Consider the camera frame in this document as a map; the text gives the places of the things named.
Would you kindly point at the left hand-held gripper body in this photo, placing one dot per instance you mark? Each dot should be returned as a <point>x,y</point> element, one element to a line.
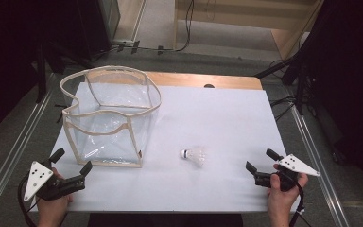
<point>66,186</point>

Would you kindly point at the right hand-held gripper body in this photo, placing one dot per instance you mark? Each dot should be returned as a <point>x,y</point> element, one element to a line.
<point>288,181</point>

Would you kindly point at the clear storage bag beige trim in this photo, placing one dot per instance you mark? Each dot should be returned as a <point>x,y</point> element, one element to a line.
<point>107,126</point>

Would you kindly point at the white shuttlecock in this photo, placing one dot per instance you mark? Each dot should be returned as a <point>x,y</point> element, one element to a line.
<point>194,155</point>

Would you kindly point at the person's right hand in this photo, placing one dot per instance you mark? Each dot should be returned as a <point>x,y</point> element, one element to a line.
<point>280,201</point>

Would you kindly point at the person's left hand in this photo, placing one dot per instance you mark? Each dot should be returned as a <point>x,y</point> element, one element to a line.
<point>53,209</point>

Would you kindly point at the white table cover sheet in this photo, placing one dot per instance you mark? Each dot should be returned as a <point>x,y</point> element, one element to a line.
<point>227,132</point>

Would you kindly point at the black metal stand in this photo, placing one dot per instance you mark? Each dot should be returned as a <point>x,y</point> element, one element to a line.
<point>41,72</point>
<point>297,78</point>

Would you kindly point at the person's dark clothing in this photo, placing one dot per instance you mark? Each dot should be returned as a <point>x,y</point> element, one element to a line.
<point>164,220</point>

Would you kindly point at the wooden table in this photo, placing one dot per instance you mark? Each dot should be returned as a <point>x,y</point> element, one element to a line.
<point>186,80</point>

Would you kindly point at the power strip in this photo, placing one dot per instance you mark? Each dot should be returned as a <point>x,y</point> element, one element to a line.
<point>124,42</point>

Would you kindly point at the dark cabinet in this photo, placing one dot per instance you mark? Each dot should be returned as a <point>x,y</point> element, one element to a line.
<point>97,25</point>

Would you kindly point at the light wooden shelf unit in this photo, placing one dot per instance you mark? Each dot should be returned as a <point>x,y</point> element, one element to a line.
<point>249,19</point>

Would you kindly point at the metal floor rail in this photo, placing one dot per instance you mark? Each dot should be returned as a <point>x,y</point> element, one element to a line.
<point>318,164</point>
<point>12,154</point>

